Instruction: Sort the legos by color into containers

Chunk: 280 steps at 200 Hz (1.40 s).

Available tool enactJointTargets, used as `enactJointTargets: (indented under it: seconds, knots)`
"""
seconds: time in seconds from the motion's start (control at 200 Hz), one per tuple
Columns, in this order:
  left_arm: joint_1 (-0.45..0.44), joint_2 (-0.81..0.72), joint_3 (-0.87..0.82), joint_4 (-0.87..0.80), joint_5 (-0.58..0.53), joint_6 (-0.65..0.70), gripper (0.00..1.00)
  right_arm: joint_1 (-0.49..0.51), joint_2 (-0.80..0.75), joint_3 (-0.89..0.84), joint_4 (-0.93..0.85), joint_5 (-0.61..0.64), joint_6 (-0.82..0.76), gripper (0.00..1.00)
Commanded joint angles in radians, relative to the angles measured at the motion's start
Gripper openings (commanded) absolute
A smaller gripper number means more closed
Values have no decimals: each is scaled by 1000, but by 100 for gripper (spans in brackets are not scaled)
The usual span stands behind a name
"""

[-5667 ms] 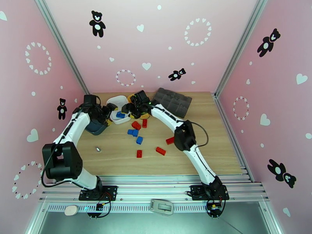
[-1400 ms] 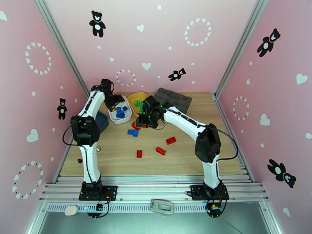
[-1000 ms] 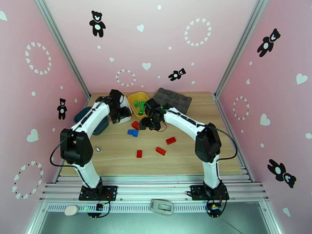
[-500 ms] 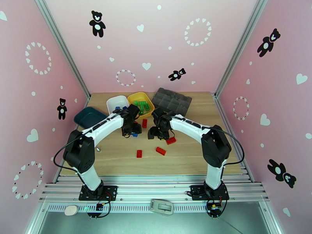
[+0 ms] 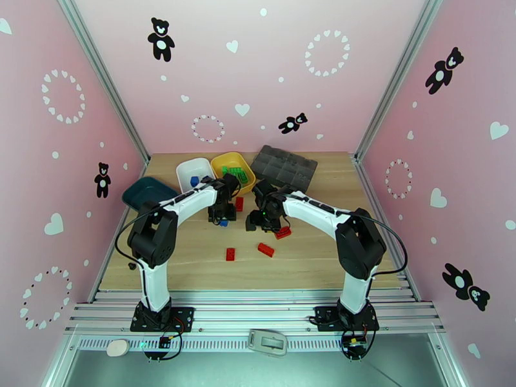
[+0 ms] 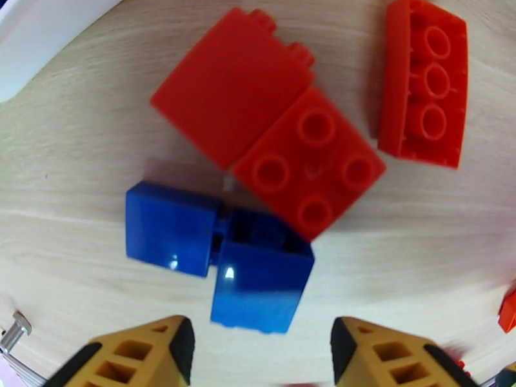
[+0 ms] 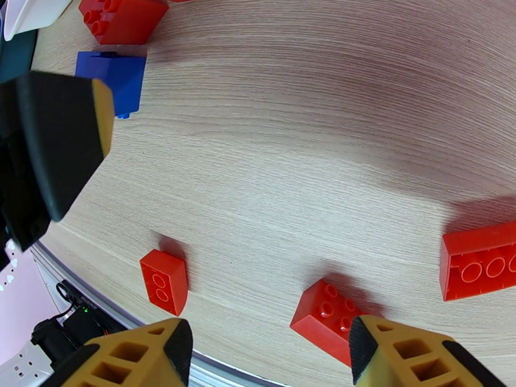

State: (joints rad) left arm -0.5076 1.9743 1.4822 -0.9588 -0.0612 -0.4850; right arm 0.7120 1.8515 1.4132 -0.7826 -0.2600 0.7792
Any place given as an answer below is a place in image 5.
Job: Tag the red lego brick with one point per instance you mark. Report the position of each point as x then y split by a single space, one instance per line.
230 255
266 249
284 233
239 204

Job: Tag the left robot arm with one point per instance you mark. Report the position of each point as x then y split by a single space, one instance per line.
153 240

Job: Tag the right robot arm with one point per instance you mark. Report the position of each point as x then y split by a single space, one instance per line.
361 244

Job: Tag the yellow plastic container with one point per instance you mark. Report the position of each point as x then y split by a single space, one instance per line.
236 160

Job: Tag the gray compartment organizer box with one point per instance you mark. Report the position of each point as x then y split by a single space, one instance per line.
290 168

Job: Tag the white plastic container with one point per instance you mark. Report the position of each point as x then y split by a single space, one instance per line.
193 168

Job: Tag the dark blue plastic container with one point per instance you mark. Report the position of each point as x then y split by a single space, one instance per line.
145 190

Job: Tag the gray plastic device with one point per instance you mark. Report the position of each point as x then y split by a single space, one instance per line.
268 342

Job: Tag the small black circuit board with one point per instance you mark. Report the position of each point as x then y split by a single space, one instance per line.
354 345
164 342

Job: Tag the white round object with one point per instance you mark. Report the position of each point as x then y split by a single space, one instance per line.
117 348

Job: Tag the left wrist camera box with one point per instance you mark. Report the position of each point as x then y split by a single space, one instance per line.
234 183

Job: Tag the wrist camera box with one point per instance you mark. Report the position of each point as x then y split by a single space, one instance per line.
261 187
234 183

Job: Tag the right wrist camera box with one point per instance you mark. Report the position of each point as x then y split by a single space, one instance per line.
261 187

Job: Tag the aluminium table side rail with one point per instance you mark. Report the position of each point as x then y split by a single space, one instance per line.
140 170
374 196

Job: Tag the aluminium rail platform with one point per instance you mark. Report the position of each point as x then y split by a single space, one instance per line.
250 313

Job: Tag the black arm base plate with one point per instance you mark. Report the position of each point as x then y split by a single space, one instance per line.
324 317
183 317

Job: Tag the aluminium frame post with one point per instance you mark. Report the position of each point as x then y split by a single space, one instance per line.
104 75
399 75

